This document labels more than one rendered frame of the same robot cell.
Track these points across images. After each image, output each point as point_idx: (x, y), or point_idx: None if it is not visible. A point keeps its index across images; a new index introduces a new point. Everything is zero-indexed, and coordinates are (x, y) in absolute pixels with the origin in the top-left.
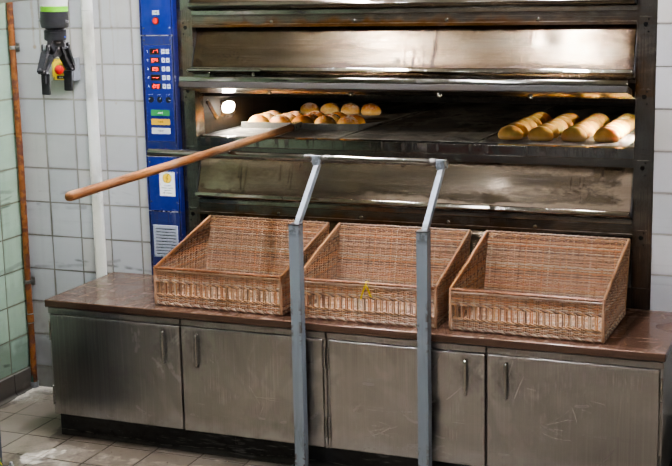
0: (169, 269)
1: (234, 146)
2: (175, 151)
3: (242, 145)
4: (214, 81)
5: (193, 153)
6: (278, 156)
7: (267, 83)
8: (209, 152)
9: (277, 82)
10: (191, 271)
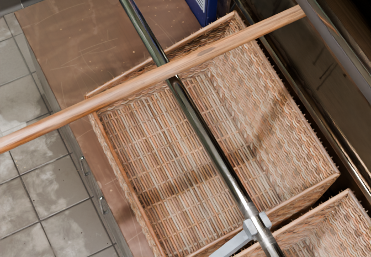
0: (94, 117)
1: (178, 73)
2: None
3: (209, 59)
4: None
5: (134, 26)
6: (212, 160)
7: None
8: (85, 112)
9: (307, 1)
10: (107, 145)
